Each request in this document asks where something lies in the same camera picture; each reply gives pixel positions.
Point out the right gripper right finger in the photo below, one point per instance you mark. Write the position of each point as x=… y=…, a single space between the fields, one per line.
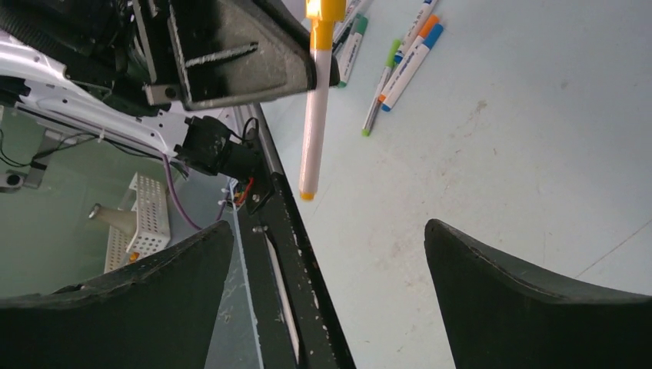
x=500 y=311

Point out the yellow pen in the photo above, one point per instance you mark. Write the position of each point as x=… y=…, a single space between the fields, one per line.
x=323 y=15

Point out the white perforated basket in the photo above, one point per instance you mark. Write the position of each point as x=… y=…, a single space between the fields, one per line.
x=145 y=197

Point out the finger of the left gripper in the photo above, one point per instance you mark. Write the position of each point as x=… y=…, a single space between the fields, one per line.
x=215 y=54

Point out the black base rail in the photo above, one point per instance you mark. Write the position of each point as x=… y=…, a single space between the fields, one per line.
x=295 y=321

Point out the green cap marker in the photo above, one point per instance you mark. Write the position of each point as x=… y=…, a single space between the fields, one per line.
x=351 y=49

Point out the large blue marker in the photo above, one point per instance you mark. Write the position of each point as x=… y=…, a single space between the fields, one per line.
x=427 y=7

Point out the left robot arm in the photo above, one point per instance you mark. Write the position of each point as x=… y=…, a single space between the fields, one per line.
x=84 y=60

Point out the light green pen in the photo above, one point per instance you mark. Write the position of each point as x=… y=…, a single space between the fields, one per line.
x=385 y=75

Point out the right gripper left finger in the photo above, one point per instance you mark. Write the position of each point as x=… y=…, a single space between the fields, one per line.
x=158 y=312

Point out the orange cap marker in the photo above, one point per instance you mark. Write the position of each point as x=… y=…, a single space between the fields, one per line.
x=422 y=34

